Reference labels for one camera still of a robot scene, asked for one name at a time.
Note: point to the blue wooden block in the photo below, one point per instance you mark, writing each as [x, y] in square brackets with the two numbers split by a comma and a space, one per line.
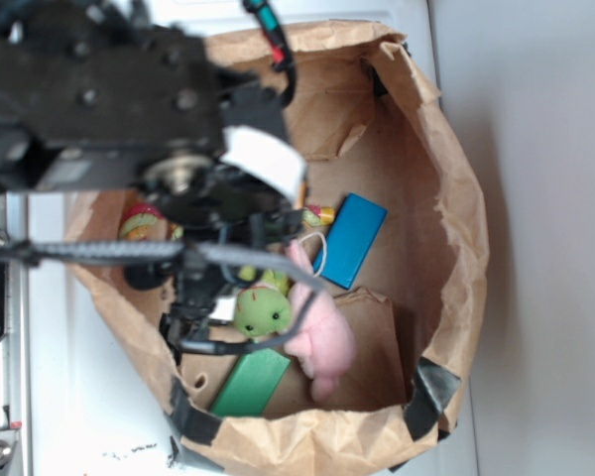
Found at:
[349, 240]

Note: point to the green plush frog toy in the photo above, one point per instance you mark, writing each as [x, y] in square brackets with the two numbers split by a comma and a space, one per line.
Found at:
[263, 308]

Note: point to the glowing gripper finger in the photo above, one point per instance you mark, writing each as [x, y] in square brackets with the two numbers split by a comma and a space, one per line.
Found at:
[268, 159]

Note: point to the pink plush bunny toy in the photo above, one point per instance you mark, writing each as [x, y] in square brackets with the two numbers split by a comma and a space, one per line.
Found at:
[324, 345]

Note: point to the aluminium frame rail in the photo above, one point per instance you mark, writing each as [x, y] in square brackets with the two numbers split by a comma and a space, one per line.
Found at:
[15, 413]

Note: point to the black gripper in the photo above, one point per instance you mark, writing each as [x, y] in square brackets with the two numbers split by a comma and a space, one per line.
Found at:
[93, 99]

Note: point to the green wooden block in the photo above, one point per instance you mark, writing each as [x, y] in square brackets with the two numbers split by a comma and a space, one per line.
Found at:
[251, 384]

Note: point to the brown paper bag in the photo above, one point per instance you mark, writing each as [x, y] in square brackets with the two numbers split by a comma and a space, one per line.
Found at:
[367, 120]

